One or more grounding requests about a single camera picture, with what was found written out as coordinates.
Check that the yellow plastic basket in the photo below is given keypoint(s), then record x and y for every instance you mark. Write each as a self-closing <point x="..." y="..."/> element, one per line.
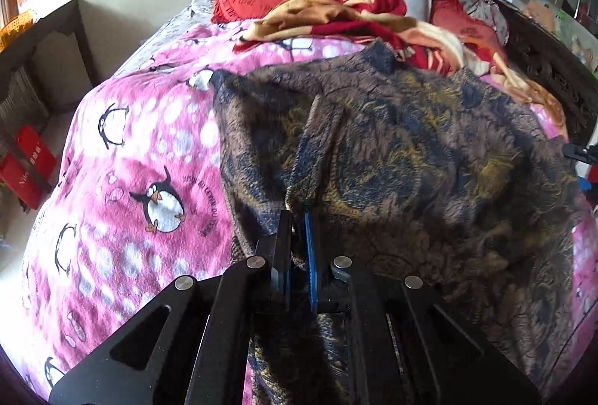
<point x="16" y="29"/>

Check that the brown blue patterned garment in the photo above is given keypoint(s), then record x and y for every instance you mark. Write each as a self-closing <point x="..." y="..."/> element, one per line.
<point x="420" y="153"/>

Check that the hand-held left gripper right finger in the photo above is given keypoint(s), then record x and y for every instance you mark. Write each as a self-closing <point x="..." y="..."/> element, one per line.
<point x="310" y="255"/>

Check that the colourful toy clutter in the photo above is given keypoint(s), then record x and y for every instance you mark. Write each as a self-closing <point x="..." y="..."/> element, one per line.
<point x="565" y="26"/>

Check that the dark wooden bedside furniture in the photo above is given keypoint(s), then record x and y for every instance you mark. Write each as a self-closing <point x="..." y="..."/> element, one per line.
<point x="70" y="17"/>

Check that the dark carved wooden headboard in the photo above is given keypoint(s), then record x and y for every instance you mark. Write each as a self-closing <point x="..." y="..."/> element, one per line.
<point x="551" y="68"/>

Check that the red orange floral blanket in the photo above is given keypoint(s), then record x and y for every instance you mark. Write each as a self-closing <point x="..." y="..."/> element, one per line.
<point x="364" y="12"/>

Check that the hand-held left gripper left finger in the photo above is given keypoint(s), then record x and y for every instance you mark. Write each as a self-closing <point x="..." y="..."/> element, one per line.
<point x="283" y="246"/>

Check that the red cardboard box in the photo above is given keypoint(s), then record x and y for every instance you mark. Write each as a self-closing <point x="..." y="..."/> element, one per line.
<point x="28" y="167"/>

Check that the pink penguin print blanket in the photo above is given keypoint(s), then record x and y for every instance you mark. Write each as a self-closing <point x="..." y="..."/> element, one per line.
<point x="140" y="143"/>

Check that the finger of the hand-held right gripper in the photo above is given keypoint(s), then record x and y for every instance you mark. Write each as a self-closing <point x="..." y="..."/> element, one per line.
<point x="581" y="151"/>

